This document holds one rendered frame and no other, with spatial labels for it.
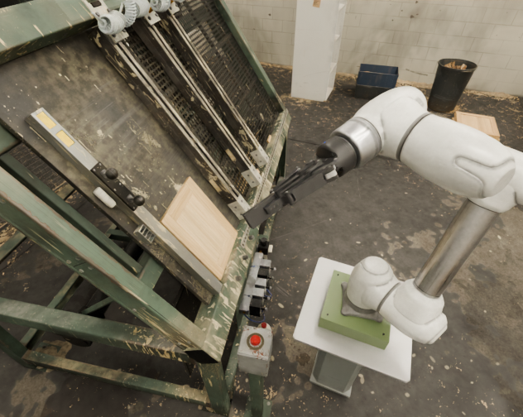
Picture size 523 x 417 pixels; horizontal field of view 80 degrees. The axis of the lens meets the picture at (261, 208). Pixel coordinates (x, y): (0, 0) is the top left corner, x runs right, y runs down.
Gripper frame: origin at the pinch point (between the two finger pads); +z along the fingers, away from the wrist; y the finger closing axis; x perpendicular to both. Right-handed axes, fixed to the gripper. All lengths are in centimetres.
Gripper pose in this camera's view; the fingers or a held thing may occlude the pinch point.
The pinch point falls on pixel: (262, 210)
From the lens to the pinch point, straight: 56.1
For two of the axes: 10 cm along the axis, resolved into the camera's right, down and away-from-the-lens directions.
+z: -7.8, 5.7, -2.6
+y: -3.9, -1.1, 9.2
